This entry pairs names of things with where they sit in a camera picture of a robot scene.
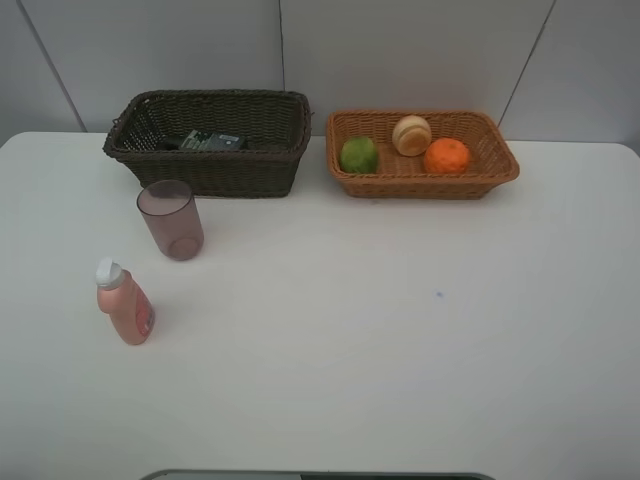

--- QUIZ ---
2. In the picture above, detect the green lime fruit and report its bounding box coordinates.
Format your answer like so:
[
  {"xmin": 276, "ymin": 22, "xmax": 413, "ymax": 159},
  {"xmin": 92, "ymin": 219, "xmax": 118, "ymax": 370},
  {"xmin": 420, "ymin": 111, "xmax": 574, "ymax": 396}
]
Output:
[{"xmin": 339, "ymin": 136, "xmax": 379, "ymax": 174}]

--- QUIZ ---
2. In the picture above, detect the brown bread bun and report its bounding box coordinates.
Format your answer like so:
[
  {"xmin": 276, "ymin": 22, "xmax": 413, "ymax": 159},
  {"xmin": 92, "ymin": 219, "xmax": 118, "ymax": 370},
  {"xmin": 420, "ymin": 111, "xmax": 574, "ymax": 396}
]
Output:
[{"xmin": 392, "ymin": 115, "xmax": 432, "ymax": 157}]

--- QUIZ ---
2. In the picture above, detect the orange tangerine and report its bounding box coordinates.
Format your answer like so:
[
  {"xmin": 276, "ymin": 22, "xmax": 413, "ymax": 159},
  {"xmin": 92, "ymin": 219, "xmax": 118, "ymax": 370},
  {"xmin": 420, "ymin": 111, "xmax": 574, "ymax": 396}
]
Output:
[{"xmin": 424, "ymin": 138, "xmax": 471, "ymax": 174}]

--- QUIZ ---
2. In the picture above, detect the translucent purple plastic cup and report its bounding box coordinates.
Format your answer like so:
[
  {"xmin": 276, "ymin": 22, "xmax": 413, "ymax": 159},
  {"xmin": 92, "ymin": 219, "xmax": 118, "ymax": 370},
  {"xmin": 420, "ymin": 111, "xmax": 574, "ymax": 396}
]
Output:
[{"xmin": 136, "ymin": 180, "xmax": 204, "ymax": 261}]

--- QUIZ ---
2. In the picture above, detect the black rectangular bottle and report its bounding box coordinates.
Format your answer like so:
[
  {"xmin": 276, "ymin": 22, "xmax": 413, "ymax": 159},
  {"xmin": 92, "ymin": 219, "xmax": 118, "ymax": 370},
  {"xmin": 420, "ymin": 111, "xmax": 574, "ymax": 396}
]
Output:
[{"xmin": 156, "ymin": 130, "xmax": 247, "ymax": 152}]

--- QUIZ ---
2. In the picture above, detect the pink bottle white cap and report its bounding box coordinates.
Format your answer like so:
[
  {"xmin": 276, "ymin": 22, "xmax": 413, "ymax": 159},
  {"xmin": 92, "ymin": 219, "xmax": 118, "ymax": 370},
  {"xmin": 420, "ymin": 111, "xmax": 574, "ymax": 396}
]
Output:
[{"xmin": 95, "ymin": 258, "xmax": 155, "ymax": 345}]

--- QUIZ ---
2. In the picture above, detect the orange wicker basket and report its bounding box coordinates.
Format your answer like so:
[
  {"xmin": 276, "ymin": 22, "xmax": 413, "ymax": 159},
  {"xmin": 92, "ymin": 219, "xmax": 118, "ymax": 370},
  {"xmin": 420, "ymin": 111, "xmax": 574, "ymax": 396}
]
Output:
[{"xmin": 326, "ymin": 110, "xmax": 520, "ymax": 200}]

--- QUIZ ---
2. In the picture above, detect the dark brown wicker basket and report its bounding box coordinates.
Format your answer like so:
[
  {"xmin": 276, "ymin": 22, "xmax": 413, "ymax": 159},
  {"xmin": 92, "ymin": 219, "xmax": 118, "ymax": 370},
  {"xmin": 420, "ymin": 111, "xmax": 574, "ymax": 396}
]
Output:
[{"xmin": 103, "ymin": 89, "xmax": 311, "ymax": 198}]

